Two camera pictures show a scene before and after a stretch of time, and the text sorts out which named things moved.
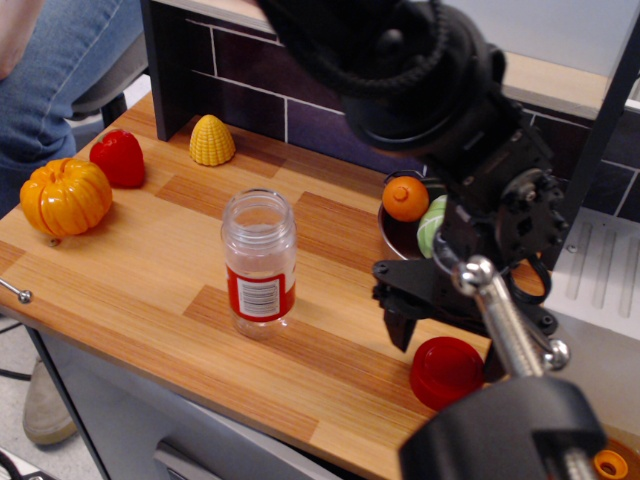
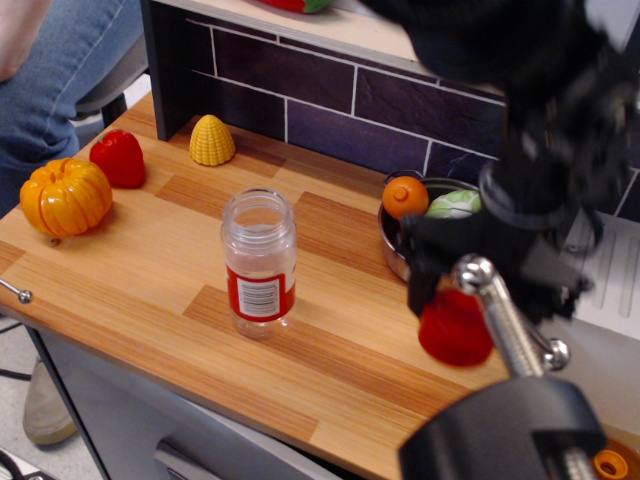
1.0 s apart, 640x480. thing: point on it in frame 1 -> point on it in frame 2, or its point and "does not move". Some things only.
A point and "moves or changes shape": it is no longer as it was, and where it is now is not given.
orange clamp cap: [611, 464] does not move
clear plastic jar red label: [259, 246] does not move
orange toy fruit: [405, 199] does not move
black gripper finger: [400, 326] -> [422, 287]
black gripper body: [428, 289] -> [546, 272]
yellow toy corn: [211, 143] does not move
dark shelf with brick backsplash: [229, 66] does not move
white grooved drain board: [597, 278] does not move
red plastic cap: [444, 371] moves or changes shape
